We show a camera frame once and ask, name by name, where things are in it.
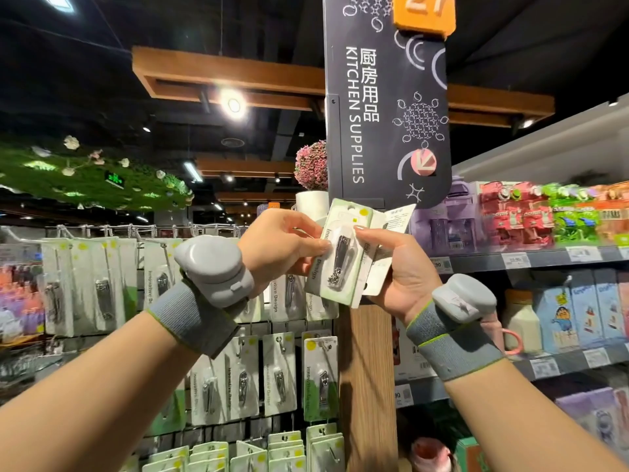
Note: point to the round ceiling lamp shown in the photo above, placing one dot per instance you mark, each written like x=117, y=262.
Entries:
x=233, y=103

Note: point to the grey wrist tracker band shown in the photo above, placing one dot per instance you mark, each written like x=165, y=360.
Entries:
x=457, y=309
x=211, y=270

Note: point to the pink ceramic mug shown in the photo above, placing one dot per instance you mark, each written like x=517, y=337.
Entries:
x=503, y=334

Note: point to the pink mugs on shelf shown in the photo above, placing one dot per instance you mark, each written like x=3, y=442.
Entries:
x=430, y=457

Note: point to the wooden post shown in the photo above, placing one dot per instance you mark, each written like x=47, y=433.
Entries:
x=369, y=388

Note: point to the person's right hand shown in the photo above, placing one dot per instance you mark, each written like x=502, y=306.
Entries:
x=408, y=275

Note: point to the green hanging ceiling decor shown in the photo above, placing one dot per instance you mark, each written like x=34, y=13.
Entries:
x=79, y=177

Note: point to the blue cartoon box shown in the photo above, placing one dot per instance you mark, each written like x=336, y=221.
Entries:
x=557, y=317

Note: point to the row of pastel laundry bottles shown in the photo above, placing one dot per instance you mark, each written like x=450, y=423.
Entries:
x=20, y=309

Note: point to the wooden ceiling frame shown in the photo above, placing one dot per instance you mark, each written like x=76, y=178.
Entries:
x=197, y=73

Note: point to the orange sign tag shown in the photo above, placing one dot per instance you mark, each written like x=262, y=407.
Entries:
x=425, y=12

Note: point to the purple boxed appliance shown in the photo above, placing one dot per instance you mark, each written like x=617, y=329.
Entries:
x=447, y=221

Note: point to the dark hanging aisle sign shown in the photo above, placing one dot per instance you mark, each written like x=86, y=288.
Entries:
x=383, y=123

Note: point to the rows of hung nail clipper packs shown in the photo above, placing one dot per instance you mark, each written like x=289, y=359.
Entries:
x=236, y=378

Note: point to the lavender product box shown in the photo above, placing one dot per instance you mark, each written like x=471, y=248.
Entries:
x=590, y=418

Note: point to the cream white jug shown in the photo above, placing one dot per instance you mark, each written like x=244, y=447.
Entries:
x=523, y=319

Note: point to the pink flowers in white pot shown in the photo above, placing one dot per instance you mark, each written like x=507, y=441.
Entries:
x=312, y=167

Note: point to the row of pink red packs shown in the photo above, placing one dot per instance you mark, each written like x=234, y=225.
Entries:
x=550, y=211

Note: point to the grey kitchenware shelf unit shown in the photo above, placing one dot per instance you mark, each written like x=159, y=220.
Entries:
x=550, y=258

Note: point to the person's left hand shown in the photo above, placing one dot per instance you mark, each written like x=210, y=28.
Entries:
x=275, y=246

